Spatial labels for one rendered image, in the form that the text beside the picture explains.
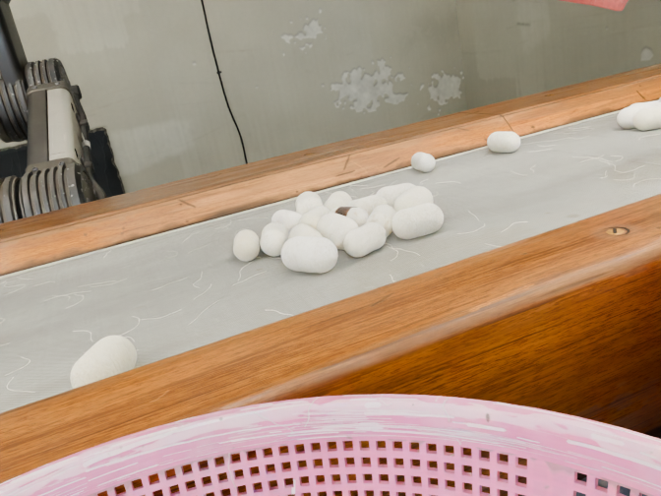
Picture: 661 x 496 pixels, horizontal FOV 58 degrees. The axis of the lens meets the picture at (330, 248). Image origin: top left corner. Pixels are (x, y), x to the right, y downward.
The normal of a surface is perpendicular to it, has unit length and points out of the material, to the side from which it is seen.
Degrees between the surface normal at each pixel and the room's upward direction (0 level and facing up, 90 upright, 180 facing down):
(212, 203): 45
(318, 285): 0
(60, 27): 90
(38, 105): 28
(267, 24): 90
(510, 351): 90
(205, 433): 75
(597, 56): 90
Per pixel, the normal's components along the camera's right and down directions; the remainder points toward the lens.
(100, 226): 0.14, -0.50
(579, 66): -0.88, 0.29
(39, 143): -0.03, -0.71
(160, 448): 0.14, 0.02
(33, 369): -0.18, -0.93
